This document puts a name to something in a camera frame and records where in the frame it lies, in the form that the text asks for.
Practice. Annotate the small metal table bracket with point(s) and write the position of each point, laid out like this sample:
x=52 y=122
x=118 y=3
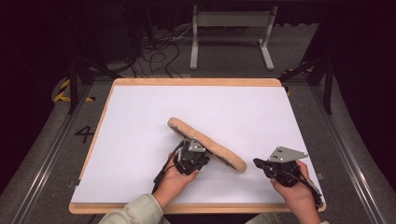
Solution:
x=320 y=176
x=74 y=183

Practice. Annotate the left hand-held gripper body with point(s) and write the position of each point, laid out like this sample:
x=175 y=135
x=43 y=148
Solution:
x=195 y=146

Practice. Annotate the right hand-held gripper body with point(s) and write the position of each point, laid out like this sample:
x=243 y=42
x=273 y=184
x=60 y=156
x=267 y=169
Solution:
x=286 y=154

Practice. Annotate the black tripod stand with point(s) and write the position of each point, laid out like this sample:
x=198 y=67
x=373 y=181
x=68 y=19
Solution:
x=327 y=84
x=73 y=81

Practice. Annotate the white work board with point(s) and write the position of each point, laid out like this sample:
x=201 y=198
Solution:
x=193 y=102

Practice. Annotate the person's left hand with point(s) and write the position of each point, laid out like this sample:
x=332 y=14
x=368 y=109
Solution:
x=172 y=186

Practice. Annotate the grey metal stand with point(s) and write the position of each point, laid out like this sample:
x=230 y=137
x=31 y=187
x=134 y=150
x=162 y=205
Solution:
x=232 y=19

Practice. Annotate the person's pale jacket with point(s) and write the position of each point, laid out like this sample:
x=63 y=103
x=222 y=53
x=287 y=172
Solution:
x=264 y=219

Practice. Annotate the metal floor rail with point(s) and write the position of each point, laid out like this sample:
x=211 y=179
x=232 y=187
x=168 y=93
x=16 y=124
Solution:
x=46 y=165
x=351 y=168

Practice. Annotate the person's right hand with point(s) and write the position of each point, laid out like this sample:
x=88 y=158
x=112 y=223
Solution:
x=299 y=199

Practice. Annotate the yellow black floor tape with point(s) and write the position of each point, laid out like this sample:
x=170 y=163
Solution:
x=63 y=90

